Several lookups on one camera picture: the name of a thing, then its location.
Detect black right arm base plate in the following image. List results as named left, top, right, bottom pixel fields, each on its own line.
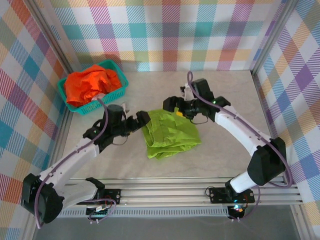
left=208, top=186, right=256, bottom=204

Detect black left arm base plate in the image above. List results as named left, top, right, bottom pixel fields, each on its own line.
left=75, top=188, right=122, bottom=207

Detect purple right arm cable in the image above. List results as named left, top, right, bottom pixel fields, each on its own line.
left=186, top=71, right=294, bottom=222

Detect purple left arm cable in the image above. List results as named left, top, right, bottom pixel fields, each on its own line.
left=34, top=98, right=118, bottom=230

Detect aluminium rail frame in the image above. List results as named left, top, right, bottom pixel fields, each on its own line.
left=58, top=176, right=305, bottom=209

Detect aluminium corner post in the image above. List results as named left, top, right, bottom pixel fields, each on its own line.
left=23, top=0, right=83, bottom=76
left=249, top=0, right=301, bottom=75

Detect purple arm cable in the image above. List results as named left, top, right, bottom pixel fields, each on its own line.
left=34, top=98, right=118, bottom=230
left=186, top=71, right=294, bottom=222

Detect lime green shorts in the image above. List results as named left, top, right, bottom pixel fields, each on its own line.
left=141, top=108, right=203, bottom=160

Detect orange shorts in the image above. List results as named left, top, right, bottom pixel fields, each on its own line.
left=63, top=64, right=120, bottom=107

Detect aluminium table side rail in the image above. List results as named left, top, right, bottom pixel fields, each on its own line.
left=43, top=109, right=74, bottom=181

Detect grey slotted cable duct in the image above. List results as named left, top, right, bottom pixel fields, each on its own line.
left=58, top=208, right=230, bottom=218

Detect teal plastic basket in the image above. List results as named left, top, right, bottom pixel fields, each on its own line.
left=56, top=59, right=130, bottom=117

